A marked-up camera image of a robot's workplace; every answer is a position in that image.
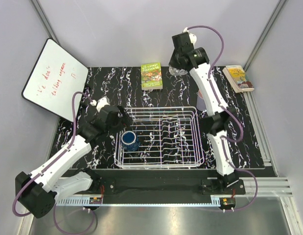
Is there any clear glass cup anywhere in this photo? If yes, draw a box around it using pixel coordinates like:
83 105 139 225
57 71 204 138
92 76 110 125
168 66 188 76

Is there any dark blue ceramic mug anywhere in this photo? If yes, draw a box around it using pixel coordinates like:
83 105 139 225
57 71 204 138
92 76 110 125
121 131 140 152

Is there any lilac plastic cup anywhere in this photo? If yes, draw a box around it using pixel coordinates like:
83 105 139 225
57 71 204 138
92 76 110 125
196 96 206 111

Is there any pink plastic cup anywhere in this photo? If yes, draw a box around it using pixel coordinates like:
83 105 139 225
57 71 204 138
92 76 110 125
198 91 203 99

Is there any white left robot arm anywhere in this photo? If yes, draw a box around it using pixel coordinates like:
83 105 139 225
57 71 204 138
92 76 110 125
12 105 133 218

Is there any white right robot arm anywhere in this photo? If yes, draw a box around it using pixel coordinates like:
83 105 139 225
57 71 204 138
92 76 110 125
169 32 239 194

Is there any green paperback book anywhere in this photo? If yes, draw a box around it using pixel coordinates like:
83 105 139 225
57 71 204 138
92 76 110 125
140 62 163 90

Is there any yellow paperback book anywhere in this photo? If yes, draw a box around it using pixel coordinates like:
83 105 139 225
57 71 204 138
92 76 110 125
223 65 254 93

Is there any white whiteboard with red writing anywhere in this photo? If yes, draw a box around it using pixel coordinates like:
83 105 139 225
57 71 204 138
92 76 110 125
22 39 89 122

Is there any left orange connector board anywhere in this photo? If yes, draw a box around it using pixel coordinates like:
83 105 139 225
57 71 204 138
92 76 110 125
89 197 103 205

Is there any orange connector board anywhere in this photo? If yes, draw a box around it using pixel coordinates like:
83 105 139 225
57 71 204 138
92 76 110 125
222 198 236 206
89 197 103 205

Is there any right orange connector board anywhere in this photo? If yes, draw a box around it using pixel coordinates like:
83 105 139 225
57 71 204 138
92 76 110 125
222 198 236 206

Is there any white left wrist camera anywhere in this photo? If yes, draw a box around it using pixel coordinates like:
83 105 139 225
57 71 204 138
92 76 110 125
90 96 110 112

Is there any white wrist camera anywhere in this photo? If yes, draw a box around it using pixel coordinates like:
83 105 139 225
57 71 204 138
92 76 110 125
90 96 110 112
183 27 197 45

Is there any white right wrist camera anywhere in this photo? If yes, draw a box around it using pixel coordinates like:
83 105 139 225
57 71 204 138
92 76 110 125
183 27 197 45

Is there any white wire dish rack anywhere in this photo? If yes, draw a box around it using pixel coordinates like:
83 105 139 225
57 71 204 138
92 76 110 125
114 106 205 169

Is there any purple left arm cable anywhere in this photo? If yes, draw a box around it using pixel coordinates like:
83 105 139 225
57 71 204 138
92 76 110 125
12 92 95 217

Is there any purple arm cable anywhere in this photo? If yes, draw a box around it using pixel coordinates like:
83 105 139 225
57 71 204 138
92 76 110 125
12 92 95 217
186 25 258 211

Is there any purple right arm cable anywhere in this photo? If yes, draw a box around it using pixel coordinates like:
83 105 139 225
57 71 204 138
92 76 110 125
186 25 258 211

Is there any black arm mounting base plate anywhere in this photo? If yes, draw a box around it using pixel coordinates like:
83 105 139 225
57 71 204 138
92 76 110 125
72 168 264 205

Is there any slotted cable duct rail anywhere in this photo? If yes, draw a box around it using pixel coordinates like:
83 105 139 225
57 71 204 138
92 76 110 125
57 196 101 207

